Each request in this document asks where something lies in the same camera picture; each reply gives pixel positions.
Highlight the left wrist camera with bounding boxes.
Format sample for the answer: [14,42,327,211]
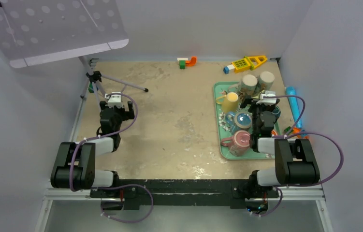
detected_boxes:
[104,92,124,108]

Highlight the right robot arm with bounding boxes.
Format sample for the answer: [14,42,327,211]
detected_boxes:
[237,97,320,198]

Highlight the beige floral mug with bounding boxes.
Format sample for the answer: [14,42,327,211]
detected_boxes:
[227,74,258,96]
[258,71,275,91]

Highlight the yellow toy phone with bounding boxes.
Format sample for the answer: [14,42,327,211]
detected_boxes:
[223,56,268,74]

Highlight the orange green toy blocks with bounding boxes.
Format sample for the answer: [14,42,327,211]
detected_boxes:
[177,56,197,69]

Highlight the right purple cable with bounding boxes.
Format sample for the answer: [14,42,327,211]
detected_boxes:
[272,94,345,188]

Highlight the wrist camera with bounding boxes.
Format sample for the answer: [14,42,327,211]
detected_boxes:
[256,90,278,105]
[104,92,124,108]

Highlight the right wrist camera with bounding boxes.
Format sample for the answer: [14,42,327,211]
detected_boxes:
[256,90,278,105]

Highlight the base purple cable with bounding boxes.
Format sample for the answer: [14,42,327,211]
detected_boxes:
[100,184,154,224]

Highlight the blue mug yellow inside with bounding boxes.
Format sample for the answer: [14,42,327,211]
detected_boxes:
[225,112,252,134]

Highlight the green floral tray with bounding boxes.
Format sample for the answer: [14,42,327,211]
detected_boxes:
[213,81,286,160]

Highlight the dark teal mug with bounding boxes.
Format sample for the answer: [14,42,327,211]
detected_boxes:
[272,106,281,120]

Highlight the blue toy microphone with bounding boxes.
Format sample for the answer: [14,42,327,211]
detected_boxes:
[285,87,300,121]

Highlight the colourful toy blocks cluster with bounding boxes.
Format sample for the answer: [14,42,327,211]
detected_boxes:
[283,126,308,139]

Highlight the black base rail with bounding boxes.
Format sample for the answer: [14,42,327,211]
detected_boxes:
[90,179,279,210]

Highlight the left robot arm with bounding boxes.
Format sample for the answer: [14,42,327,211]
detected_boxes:
[50,101,137,198]

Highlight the perforated music stand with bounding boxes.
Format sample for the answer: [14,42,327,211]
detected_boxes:
[0,0,149,111]

